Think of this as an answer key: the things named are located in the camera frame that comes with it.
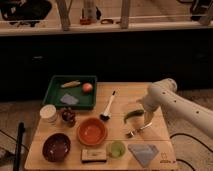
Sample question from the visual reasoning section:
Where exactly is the black pole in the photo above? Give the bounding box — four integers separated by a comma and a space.
13, 122, 25, 171

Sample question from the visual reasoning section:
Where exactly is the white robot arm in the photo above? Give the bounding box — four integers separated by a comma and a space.
138, 78, 213, 139

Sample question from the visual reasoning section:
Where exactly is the silver fork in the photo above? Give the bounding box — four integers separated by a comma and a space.
125, 122, 152, 138

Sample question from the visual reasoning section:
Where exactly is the purple bowl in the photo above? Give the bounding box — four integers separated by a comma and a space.
42, 133, 71, 162

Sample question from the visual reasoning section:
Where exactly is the blue grey cloth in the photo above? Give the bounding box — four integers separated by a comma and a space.
128, 144, 159, 167

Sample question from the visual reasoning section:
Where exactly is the dark brown figurine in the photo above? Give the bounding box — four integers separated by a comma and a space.
60, 108, 76, 127

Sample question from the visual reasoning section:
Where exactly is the green cup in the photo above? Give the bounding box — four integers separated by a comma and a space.
107, 141, 126, 158

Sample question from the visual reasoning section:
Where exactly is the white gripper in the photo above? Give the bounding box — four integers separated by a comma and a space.
137, 95, 158, 125

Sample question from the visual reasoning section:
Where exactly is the orange bowl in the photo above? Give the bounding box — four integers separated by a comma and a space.
77, 118, 108, 146

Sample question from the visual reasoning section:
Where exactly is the white round container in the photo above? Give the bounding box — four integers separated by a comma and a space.
39, 104, 58, 124

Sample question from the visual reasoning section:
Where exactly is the wooden block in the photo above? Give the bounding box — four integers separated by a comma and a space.
81, 149, 107, 163

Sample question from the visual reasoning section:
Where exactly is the green plastic tray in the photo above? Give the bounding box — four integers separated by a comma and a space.
42, 75, 97, 110

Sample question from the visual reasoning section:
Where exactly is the grey sponge in tray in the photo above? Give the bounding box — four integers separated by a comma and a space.
60, 94, 79, 105

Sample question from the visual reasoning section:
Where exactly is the red apple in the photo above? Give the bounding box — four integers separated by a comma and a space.
82, 83, 93, 93

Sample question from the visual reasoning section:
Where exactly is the black floor cable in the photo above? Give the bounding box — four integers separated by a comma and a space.
169, 132, 213, 171

